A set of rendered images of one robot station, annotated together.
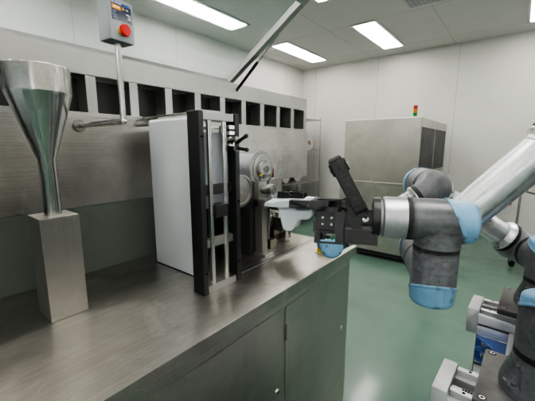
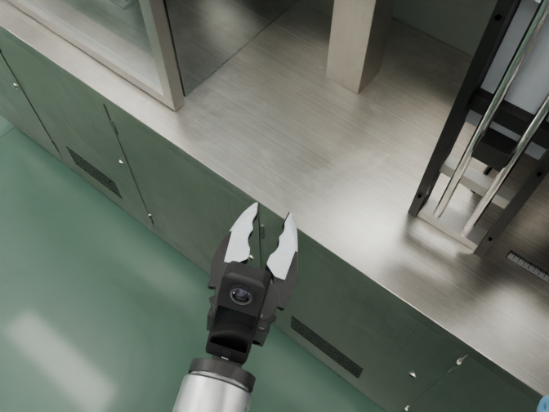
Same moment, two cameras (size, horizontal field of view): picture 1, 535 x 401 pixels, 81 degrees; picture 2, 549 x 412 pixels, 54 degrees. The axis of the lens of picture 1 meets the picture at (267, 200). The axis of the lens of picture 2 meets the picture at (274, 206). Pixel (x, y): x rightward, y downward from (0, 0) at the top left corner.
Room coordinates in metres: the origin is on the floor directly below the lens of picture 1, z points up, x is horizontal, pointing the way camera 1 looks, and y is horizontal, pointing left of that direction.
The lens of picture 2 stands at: (0.62, -0.34, 1.80)
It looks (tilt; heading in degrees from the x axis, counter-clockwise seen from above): 59 degrees down; 90
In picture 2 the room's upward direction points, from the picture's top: straight up
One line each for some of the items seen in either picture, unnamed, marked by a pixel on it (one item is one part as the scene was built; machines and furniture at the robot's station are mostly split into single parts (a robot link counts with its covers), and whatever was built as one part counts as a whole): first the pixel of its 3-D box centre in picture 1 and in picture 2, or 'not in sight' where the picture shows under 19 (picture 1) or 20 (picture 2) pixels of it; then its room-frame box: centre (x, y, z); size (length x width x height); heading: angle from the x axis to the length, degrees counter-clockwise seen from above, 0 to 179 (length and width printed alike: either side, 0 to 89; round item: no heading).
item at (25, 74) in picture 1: (37, 79); not in sight; (0.80, 0.56, 1.50); 0.14 x 0.14 x 0.06
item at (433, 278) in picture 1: (431, 270); not in sight; (0.55, -0.30, 1.12); 0.11 x 0.08 x 0.11; 165
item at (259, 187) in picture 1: (263, 219); not in sight; (1.25, 0.01, 1.05); 0.06 x 0.05 x 0.31; 52
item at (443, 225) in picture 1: (439, 221); not in sight; (0.54, -0.30, 1.21); 0.11 x 0.08 x 0.09; 75
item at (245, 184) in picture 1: (219, 188); not in sight; (1.28, 0.20, 1.18); 0.26 x 0.12 x 0.12; 52
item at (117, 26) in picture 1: (118, 22); not in sight; (0.88, 0.39, 1.66); 0.07 x 0.07 x 0.10; 59
